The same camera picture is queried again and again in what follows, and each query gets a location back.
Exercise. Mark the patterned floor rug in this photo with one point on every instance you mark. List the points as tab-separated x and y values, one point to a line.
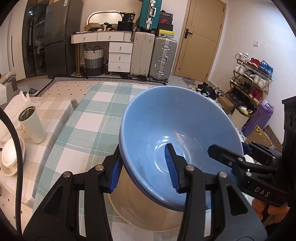
69	87

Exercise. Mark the teal suitcase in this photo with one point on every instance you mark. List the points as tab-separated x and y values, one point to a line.
149	14

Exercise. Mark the small cardboard box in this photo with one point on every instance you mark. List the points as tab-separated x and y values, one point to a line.
91	26

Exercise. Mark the brown cardboard box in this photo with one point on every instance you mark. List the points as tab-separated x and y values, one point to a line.
225	105

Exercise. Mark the oval table mirror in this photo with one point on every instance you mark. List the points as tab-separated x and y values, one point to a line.
104	17

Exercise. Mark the white dressing table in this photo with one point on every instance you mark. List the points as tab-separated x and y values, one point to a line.
120	58

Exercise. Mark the yellow and black shoe box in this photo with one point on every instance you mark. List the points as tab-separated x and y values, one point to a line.
165	33

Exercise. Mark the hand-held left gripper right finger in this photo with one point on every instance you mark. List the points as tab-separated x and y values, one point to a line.
172	169

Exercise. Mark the tan wooden door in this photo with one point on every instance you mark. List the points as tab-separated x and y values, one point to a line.
201	37

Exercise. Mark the woven laundry basket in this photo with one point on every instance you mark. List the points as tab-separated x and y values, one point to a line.
93	61

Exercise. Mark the cream tumbler cup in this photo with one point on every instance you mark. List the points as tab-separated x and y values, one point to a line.
33	127

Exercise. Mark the black paper bag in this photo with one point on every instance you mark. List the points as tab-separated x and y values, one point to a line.
128	18

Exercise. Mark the green checked tablecloth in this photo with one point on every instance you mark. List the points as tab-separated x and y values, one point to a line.
81	139

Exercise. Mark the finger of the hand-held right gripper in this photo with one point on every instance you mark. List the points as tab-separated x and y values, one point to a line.
222	155
261	149

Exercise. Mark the white waste bin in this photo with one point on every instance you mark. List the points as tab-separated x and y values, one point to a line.
239	118

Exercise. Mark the black storage box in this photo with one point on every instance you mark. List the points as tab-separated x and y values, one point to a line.
125	26

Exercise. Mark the person's right hand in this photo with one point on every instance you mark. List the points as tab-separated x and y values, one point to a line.
272	213

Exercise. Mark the dark grey refrigerator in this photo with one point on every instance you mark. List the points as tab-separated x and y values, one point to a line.
62	39

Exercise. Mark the purple bag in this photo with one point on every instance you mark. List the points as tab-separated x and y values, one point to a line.
259	120

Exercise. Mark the silver suitcase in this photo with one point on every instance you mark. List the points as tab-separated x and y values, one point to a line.
163	60

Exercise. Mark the dark glass cabinet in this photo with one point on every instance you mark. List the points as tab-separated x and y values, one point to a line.
32	41

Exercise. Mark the beige checked cloth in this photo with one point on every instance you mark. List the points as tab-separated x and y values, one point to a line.
53	111

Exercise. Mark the red shoe box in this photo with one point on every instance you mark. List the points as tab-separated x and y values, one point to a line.
166	21

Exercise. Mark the shoe rack with shoes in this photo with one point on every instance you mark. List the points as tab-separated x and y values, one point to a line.
256	92

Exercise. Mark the white crumpled paper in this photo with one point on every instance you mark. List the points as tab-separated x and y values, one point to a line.
16	106

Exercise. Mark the wooden shoe rack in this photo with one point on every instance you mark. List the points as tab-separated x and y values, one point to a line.
268	85

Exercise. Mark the plain black shoe box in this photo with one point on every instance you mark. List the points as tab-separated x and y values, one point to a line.
165	27

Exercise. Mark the beige suitcase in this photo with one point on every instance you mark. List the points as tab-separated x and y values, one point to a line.
142	55

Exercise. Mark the light blue bowl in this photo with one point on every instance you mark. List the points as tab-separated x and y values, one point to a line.
150	120

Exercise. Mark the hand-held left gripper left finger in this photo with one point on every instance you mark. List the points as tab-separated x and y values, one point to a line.
115	176

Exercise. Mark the cream round plate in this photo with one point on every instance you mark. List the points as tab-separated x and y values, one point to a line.
148	215

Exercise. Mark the dark bottle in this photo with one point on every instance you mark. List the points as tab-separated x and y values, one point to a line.
106	67

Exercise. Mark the dark slipper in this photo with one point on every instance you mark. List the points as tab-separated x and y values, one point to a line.
32	92

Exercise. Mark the pile of dark shoes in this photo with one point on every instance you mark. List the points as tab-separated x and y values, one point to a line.
205	90

